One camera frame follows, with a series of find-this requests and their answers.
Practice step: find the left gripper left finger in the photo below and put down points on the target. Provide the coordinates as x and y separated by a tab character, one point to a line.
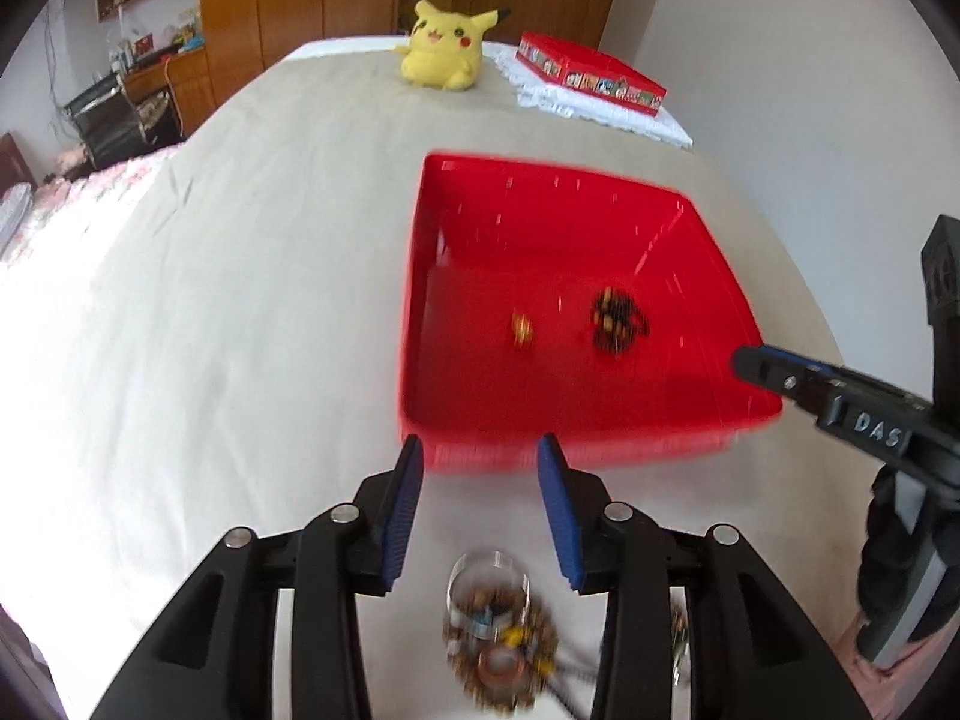
210	653

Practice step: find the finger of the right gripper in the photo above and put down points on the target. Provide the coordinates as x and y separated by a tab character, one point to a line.
812	385

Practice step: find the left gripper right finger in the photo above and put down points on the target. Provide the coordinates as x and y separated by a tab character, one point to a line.
754	653

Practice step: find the small gold charm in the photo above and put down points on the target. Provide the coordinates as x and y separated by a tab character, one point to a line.
522	329

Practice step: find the black braided cord keychain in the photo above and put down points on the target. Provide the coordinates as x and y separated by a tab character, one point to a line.
546	670

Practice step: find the red tin box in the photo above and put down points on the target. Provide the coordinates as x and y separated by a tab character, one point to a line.
636	314

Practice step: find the red tin lid with pictures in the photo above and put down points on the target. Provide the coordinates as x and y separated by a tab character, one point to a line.
589	71

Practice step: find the white lace cloth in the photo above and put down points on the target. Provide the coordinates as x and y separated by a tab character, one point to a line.
533	93

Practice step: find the pink floral quilt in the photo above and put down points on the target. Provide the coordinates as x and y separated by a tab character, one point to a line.
67	187

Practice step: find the yellow Pikachu plush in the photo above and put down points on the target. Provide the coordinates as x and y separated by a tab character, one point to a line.
444	50

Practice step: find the folded patterned cloth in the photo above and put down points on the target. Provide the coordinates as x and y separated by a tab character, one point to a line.
15	207

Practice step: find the dark wooden headboard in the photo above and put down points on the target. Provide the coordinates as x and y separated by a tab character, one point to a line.
13	167

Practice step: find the black office chair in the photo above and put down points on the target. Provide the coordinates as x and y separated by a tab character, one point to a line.
114	129

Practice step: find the wooden desk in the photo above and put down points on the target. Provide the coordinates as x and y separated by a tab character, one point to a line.
187	77

